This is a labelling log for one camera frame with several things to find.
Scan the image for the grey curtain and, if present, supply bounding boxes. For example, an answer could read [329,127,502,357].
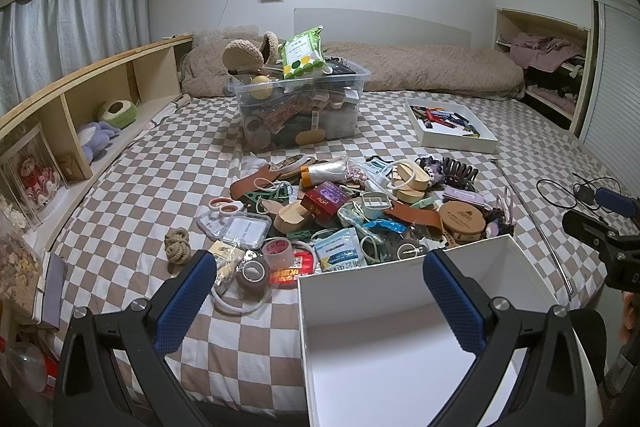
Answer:
[0,0,151,118]

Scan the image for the jute rope knot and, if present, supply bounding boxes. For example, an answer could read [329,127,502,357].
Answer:
[165,228,192,265]

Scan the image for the wooden bedside shelf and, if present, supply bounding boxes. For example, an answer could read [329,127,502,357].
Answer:
[0,34,196,253]

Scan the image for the blue white packet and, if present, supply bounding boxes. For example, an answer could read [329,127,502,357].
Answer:
[314,227,366,273]

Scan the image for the white plastic ring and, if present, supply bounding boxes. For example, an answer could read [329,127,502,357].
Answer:
[212,279,271,315]

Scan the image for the red white item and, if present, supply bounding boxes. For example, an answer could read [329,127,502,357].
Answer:
[0,337,61,398]

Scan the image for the lavender plush toy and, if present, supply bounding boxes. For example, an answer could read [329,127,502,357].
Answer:
[76,121,121,162]

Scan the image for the clear container of beige bits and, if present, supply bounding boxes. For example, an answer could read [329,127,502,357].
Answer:
[0,227,43,308]

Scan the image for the dark crochet scrunchie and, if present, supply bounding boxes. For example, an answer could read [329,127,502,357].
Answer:
[415,155,446,182]

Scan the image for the metal rod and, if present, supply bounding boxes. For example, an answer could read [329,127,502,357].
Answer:
[487,157,573,295]

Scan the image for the pale square plastic frame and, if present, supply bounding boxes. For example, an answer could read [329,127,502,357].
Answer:
[360,191,398,212]

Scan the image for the red packet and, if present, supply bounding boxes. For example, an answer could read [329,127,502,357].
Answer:
[270,252,316,290]

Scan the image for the wooden block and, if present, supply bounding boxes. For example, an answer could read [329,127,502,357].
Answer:
[274,202,313,238]

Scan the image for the wooden oval box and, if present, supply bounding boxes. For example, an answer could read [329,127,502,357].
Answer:
[390,161,433,202]

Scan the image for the purple notebook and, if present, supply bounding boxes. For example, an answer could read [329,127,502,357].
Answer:
[32,252,68,325]

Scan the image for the pile of pens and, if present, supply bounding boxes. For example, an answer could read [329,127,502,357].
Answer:
[410,105,481,136]

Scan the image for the pink clothes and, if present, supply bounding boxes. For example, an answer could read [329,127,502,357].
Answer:
[510,32,586,70]

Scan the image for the black cable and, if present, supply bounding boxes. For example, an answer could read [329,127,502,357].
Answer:
[537,174,621,210]

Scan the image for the blue brown crochet piece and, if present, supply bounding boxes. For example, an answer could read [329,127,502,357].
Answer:
[482,207,516,238]

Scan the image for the beige quilt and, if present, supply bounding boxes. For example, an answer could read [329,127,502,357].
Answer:
[180,26,525,100]

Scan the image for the green plush toy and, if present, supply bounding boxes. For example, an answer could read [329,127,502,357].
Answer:
[96,99,139,130]

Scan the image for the clear plastic case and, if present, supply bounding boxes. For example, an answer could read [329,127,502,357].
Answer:
[220,214,273,250]

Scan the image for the bag of small trinkets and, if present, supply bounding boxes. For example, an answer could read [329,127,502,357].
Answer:
[207,241,246,283]

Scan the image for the silver pouch with orange cap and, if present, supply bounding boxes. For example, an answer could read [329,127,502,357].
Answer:
[300,161,351,185]

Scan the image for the brown plush slippers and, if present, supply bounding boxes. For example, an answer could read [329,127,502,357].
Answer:
[222,31,281,75]

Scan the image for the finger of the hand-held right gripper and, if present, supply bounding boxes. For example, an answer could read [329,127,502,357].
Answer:
[561,209,640,260]
[594,188,640,219]

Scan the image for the clear tape roll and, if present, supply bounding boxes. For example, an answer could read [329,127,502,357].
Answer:
[262,238,296,270]

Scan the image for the purple red carton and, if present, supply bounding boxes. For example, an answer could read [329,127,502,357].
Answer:
[302,182,351,228]

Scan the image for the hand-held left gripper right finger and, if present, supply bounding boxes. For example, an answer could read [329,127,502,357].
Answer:
[422,250,588,427]

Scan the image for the closet shelf unit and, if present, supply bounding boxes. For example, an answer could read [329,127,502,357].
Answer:
[495,7,593,132]

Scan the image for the white louvered closet door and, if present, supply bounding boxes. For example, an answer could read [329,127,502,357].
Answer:
[580,0,640,168]

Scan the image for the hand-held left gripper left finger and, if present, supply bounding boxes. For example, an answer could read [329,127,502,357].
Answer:
[52,250,218,427]

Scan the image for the purple card packet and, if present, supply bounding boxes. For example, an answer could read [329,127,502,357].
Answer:
[442,186,486,208]

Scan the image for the clear display case with doll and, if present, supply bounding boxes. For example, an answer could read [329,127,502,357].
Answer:
[0,122,68,228]

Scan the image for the round wooden box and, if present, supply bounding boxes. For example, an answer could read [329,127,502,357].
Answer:
[439,201,487,244]

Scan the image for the dark clothes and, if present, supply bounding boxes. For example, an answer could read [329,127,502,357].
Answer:
[527,62,586,102]

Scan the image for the white tray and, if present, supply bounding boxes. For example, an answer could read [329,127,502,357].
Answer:
[405,97,498,154]

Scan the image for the clear plastic storage bin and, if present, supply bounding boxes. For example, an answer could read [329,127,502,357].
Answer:
[227,59,372,152]

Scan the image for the black hair claw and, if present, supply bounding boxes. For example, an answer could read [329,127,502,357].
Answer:
[442,158,478,188]

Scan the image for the green wet wipes pack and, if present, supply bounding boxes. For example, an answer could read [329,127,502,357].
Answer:
[278,25,328,80]

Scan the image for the brown leather piece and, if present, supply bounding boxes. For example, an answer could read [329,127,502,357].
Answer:
[380,202,443,233]

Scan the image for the brown leather strap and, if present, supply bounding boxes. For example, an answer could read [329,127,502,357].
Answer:
[231,169,281,200]

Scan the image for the brown tape roll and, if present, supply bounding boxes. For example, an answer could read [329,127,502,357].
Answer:
[235,255,271,293]

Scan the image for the white cardboard box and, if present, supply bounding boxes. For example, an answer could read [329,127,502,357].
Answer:
[297,234,566,427]

